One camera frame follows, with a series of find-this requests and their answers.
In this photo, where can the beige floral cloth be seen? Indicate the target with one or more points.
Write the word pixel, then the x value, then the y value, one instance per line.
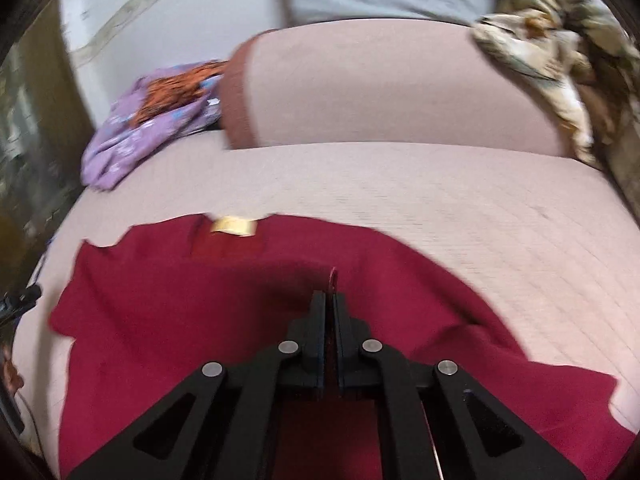
pixel 530 45

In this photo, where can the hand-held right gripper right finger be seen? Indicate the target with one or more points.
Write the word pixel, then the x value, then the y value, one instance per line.
pixel 341 350

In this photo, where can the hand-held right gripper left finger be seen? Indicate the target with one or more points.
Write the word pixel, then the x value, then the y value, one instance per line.
pixel 316 350

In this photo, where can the orange black patterned cloth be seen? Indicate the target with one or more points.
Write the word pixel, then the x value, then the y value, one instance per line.
pixel 172 87

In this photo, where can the dark wooden cabinet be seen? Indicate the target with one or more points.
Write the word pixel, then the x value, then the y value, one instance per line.
pixel 35 135

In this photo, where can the small black object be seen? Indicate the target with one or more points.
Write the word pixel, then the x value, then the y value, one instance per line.
pixel 20 301

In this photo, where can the pink checked bed sheet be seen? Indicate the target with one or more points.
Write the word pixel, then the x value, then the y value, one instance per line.
pixel 450 200

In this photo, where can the purple floral cloth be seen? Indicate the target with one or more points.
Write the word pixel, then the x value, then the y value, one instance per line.
pixel 130 145

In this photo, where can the dark red shirt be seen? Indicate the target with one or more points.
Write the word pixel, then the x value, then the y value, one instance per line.
pixel 150 310

